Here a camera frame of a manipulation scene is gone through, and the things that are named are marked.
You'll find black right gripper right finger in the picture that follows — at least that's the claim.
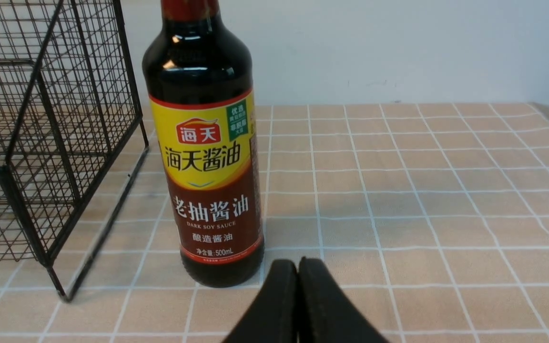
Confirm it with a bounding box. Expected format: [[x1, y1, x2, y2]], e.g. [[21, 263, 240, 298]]
[[298, 257, 388, 343]]

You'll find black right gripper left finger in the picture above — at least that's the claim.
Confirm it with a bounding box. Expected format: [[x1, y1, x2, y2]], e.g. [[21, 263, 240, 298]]
[[223, 259, 298, 343]]

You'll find dark soy sauce bottle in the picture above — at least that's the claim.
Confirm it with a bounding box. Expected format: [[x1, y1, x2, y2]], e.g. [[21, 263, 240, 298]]
[[142, 0, 264, 287]]

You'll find black wire mesh rack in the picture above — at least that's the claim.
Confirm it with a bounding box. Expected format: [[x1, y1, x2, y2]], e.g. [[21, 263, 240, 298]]
[[0, 0, 150, 303]]

